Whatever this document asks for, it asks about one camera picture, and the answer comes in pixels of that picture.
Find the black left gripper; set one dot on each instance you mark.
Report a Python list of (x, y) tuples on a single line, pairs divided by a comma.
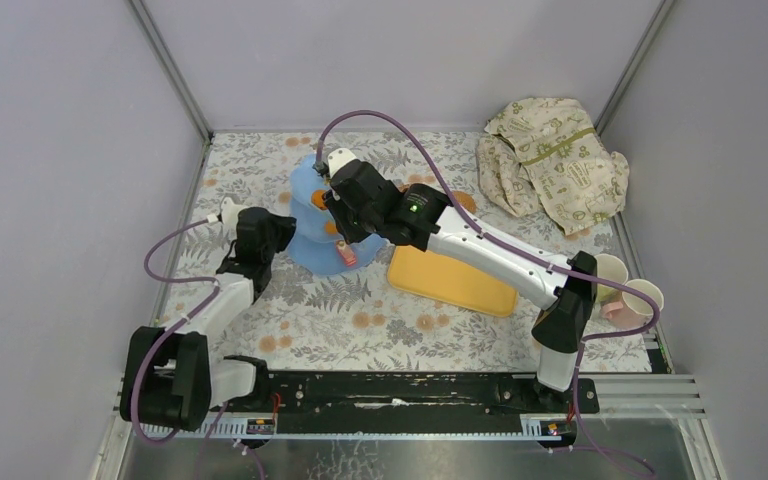
[(267, 237)]

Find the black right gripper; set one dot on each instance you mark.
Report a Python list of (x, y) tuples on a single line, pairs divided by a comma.
[(336, 207)]

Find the pink cake slice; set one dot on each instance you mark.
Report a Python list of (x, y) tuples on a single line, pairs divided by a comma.
[(346, 253)]

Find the blue three-tier cake stand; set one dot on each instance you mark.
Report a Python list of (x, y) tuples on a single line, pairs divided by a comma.
[(312, 246)]

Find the yellow serving tray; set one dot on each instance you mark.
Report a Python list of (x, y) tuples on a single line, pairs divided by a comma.
[(450, 281)]

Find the green paper cup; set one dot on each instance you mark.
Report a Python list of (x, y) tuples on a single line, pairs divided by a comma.
[(613, 269)]

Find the orange round cookie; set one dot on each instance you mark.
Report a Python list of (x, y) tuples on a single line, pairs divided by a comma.
[(318, 199)]

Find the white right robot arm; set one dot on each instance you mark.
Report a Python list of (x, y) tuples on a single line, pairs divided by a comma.
[(559, 286)]

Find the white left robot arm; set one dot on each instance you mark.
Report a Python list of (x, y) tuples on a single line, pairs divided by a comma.
[(171, 380)]

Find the floral tablecloth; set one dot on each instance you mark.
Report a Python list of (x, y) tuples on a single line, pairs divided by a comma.
[(357, 320)]

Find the printed cloth bag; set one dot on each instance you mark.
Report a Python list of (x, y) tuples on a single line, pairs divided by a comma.
[(543, 154)]

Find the pink paper cup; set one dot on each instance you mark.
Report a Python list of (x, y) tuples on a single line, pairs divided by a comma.
[(626, 311)]

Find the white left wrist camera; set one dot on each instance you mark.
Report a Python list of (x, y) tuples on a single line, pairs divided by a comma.
[(228, 213)]

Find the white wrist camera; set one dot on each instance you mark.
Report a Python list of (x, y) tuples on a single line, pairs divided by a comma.
[(337, 159), (228, 213)]

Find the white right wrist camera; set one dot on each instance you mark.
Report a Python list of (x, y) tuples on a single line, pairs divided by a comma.
[(337, 159)]

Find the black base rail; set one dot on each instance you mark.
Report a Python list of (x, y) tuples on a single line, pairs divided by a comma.
[(294, 391)]

